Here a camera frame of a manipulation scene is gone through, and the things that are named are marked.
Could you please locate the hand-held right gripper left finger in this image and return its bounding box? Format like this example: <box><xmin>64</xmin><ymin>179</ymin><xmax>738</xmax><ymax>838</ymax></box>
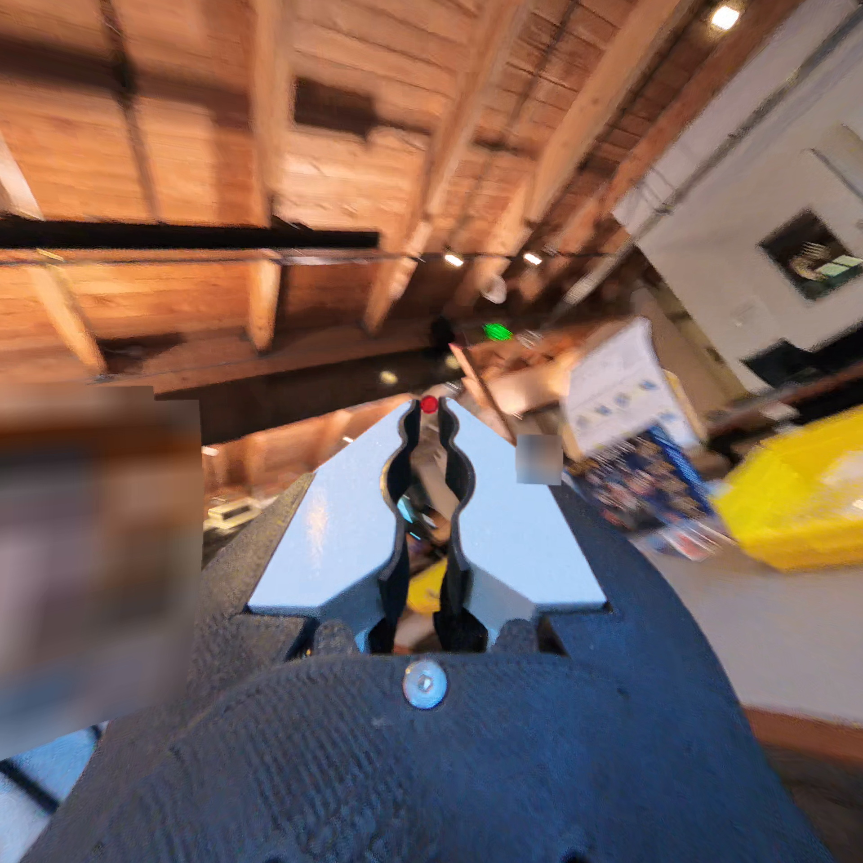
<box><xmin>248</xmin><ymin>398</ymin><xmax>422</xmax><ymax>655</ymax></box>

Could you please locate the blue printed box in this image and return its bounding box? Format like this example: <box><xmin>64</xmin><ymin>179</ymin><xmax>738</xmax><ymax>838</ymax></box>
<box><xmin>573</xmin><ymin>425</ymin><xmax>720</xmax><ymax>542</ymax></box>

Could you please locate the grey desk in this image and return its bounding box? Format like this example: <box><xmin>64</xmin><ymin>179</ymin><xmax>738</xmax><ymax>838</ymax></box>
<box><xmin>634</xmin><ymin>533</ymin><xmax>863</xmax><ymax>763</ymax></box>

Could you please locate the white printed cardboard box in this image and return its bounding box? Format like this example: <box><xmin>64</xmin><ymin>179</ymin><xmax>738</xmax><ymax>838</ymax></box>
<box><xmin>565</xmin><ymin>318</ymin><xmax>698</xmax><ymax>461</ymax></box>

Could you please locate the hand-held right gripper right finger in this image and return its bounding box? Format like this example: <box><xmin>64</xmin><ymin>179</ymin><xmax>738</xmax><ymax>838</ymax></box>
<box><xmin>435</xmin><ymin>398</ymin><xmax>608</xmax><ymax>654</ymax></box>

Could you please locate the dark wall poster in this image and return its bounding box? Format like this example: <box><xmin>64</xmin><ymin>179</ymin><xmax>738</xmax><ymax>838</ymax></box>
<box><xmin>758</xmin><ymin>209</ymin><xmax>863</xmax><ymax>302</ymax></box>

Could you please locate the yellow plastic bin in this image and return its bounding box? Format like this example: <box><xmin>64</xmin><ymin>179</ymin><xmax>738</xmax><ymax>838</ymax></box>
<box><xmin>713</xmin><ymin>410</ymin><xmax>863</xmax><ymax>571</ymax></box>

